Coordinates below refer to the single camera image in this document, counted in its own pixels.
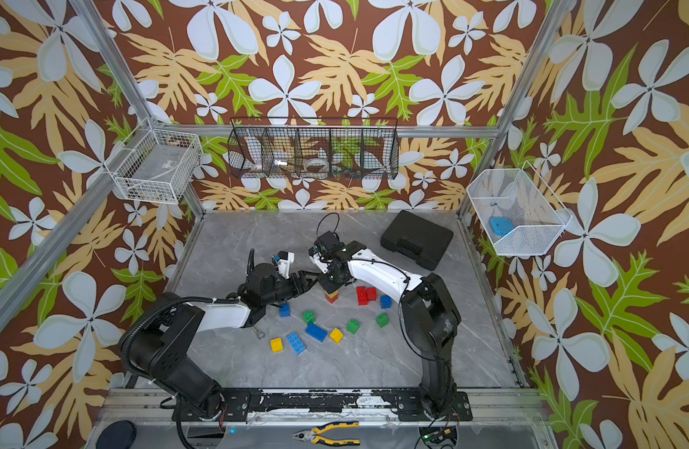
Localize yellow handled pliers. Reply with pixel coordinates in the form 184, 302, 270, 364
291, 420, 361, 447

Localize light blue long brick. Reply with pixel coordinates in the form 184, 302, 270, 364
287, 332, 306, 355

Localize green square brick middle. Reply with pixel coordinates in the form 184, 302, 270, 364
346, 319, 361, 334

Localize blue square brick right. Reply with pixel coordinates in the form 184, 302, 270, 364
380, 295, 392, 310

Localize green square brick right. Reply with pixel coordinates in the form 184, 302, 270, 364
376, 312, 390, 329

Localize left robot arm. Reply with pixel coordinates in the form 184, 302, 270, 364
118, 251, 319, 419

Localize black round disc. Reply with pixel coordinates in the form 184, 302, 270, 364
96, 420, 137, 449

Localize blue square brick left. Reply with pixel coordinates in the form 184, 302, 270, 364
279, 303, 291, 318

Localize blue object in basket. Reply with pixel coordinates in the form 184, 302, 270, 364
489, 216, 515, 237

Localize red long brick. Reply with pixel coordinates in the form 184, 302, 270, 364
356, 286, 369, 306

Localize green square brick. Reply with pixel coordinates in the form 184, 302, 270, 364
301, 310, 316, 325
376, 312, 390, 329
346, 319, 361, 334

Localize white wire basket left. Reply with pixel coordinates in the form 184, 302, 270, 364
108, 119, 202, 205

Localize blue square brick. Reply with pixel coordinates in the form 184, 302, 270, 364
279, 303, 291, 318
380, 295, 392, 310

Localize black wire basket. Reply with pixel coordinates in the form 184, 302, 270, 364
225, 116, 401, 180

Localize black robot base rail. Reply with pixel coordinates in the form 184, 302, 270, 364
172, 387, 473, 424

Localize white wire basket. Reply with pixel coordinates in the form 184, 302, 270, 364
108, 119, 202, 205
467, 163, 573, 258

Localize small electronics board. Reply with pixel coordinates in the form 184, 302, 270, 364
419, 427, 459, 449

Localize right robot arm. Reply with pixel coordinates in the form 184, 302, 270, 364
308, 231, 462, 419

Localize black plastic tool case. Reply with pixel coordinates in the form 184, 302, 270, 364
380, 211, 454, 271

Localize green square brick left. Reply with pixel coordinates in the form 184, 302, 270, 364
301, 310, 316, 325

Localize dark blue long brick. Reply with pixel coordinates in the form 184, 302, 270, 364
305, 323, 328, 342

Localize silver combination wrench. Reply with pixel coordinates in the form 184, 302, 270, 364
252, 326, 265, 340

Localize white wire basket right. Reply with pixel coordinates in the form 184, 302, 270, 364
467, 163, 573, 258

